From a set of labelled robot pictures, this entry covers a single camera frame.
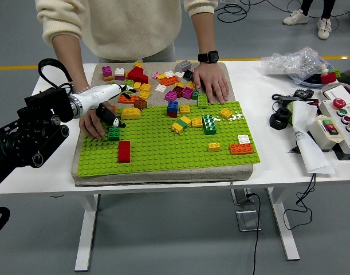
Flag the white rounded tray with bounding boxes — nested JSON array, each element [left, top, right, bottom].
[[320, 81, 350, 109]]

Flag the large red sloped brick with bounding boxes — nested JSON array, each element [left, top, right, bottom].
[[127, 66, 149, 85]]

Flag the blue shallow bowl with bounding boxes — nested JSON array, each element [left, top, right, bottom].
[[289, 63, 341, 88]]

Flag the white card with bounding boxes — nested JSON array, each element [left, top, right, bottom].
[[325, 85, 350, 105]]

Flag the light grey 2x4 brick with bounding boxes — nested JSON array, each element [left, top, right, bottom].
[[175, 60, 192, 72]]

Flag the lime green cloth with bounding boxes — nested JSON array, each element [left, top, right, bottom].
[[286, 102, 300, 127]]

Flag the dark green 2x4 brick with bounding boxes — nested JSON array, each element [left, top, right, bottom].
[[108, 125, 121, 142], [202, 115, 218, 136]]

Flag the red 2x4 brick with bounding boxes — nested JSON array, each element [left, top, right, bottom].
[[117, 140, 131, 164]]

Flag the white paper sheet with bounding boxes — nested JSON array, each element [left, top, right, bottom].
[[289, 101, 336, 175]]

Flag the lime green studded baseplate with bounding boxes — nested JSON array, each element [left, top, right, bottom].
[[76, 100, 262, 178]]

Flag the black wristwatch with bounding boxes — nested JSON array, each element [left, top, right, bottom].
[[197, 50, 220, 64]]

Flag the yellow arched brick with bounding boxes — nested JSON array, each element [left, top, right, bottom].
[[120, 107, 142, 120]]

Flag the clear bubble plastic bag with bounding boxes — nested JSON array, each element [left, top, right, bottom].
[[261, 46, 333, 80]]

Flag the white push-button control box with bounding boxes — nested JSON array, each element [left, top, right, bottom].
[[317, 99, 350, 155]]

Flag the metal floor socket plate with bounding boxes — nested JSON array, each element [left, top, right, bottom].
[[231, 188, 255, 206], [235, 210, 262, 232]]

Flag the large black hex nut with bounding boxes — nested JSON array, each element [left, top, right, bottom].
[[269, 108, 293, 131]]

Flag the person's right hand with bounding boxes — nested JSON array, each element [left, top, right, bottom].
[[79, 108, 110, 142]]

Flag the person's left hand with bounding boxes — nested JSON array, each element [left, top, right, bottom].
[[192, 61, 230, 104]]

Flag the black floor cable with plug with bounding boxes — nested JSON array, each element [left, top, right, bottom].
[[245, 192, 262, 275]]

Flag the black robot cable chain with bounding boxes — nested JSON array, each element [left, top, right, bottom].
[[0, 206, 11, 243]]

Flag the black hanging cable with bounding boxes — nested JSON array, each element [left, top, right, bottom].
[[283, 173, 317, 231]]

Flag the brown 2x2 brick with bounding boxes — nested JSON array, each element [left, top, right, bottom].
[[133, 98, 148, 111]]

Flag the white table leg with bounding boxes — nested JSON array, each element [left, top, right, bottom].
[[266, 187, 301, 262], [74, 194, 100, 272]]

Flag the black toothed gear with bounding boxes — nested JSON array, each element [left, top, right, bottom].
[[294, 88, 314, 99]]

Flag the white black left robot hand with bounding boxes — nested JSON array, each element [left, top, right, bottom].
[[78, 82, 137, 128]]

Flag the person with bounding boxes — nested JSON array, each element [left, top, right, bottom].
[[34, 0, 220, 63], [282, 0, 339, 40]]

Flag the black looped floor cables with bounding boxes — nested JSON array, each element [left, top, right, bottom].
[[214, 0, 290, 23]]

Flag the small white switch box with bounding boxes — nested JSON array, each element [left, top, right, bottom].
[[308, 114, 346, 152]]

